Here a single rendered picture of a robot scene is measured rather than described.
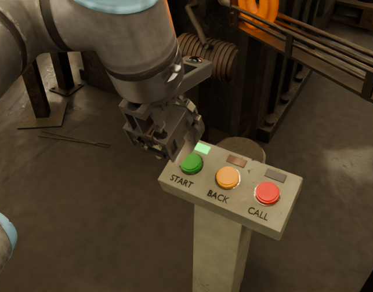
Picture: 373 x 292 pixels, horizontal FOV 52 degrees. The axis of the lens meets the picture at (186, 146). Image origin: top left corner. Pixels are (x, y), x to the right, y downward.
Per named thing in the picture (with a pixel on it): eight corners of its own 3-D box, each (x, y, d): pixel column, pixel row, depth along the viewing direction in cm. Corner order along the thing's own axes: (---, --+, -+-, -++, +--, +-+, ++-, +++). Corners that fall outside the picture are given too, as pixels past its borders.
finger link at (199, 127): (177, 140, 62) (166, 109, 55) (183, 132, 63) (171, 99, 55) (203, 150, 60) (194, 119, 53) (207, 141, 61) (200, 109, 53)
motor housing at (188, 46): (187, 141, 168) (187, 25, 133) (232, 157, 160) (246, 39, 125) (172, 158, 160) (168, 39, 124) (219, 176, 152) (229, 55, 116)
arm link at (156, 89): (129, 18, 47) (196, 34, 44) (140, 46, 51) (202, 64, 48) (88, 69, 44) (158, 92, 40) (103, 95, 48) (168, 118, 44)
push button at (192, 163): (187, 153, 73) (185, 149, 72) (206, 160, 72) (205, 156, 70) (177, 170, 72) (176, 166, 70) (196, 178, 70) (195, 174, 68)
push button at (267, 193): (260, 182, 67) (260, 177, 66) (282, 190, 66) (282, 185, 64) (252, 201, 66) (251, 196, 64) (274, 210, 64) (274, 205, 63)
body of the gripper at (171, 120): (133, 148, 57) (104, 99, 47) (160, 105, 61) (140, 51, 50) (176, 165, 54) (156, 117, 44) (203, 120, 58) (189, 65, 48)
